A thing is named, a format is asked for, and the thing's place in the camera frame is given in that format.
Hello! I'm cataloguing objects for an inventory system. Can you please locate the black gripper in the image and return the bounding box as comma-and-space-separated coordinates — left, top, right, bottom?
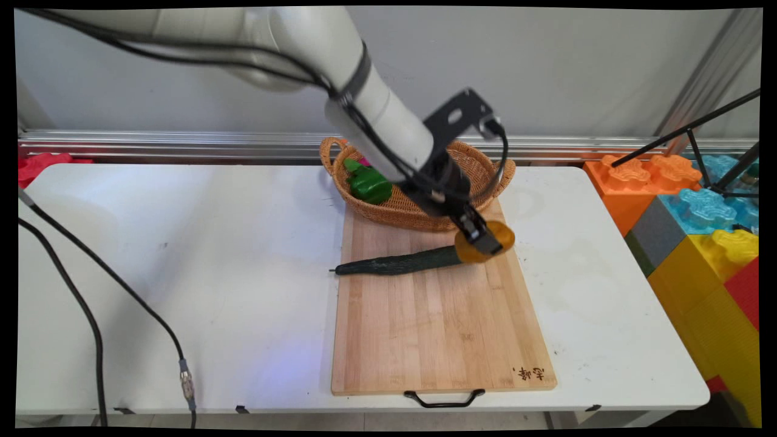
402, 152, 504, 255

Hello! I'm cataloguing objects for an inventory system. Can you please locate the round yellow-orange toy fruit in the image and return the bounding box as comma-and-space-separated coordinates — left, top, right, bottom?
454, 220, 516, 264

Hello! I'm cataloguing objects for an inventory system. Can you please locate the dark green toy cucumber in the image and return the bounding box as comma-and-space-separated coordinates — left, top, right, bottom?
330, 245, 466, 277

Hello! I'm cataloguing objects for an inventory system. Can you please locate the wooden cutting board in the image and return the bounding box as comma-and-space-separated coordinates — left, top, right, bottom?
331, 197, 558, 396

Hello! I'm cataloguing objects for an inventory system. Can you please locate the woven wicker basket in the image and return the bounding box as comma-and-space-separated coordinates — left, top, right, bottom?
320, 137, 517, 232

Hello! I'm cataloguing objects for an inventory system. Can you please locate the green toy bell pepper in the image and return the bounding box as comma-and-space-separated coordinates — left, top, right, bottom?
343, 158, 394, 205

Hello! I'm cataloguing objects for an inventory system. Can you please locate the orange foam block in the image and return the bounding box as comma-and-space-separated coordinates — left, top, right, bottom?
583, 154, 704, 237

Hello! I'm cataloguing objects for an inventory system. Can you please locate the grey foam block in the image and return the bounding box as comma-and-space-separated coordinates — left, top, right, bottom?
625, 195, 687, 277

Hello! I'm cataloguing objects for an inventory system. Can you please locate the light blue foam block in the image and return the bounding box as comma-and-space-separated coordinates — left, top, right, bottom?
692, 154, 760, 190
659, 188, 760, 235

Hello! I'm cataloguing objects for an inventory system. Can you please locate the black tripod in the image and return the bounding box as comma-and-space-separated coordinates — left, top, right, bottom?
611, 89, 761, 198

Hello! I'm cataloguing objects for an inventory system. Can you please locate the red foam block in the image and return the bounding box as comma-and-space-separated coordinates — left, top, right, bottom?
18, 152, 93, 189
723, 257, 760, 332

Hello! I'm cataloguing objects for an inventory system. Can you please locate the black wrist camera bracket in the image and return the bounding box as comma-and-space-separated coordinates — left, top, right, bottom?
422, 89, 495, 177

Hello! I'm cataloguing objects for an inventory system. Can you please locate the aluminium profile rail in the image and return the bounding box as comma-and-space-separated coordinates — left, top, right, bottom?
18, 129, 759, 164

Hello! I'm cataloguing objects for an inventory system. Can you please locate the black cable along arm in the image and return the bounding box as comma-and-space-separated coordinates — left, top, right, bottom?
18, 7, 509, 204

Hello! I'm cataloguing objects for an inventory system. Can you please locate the black cable with metal connector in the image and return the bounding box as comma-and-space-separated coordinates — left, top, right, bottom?
18, 187, 197, 429

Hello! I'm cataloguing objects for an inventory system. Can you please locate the thick black cable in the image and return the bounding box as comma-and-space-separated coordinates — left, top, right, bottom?
18, 217, 109, 428

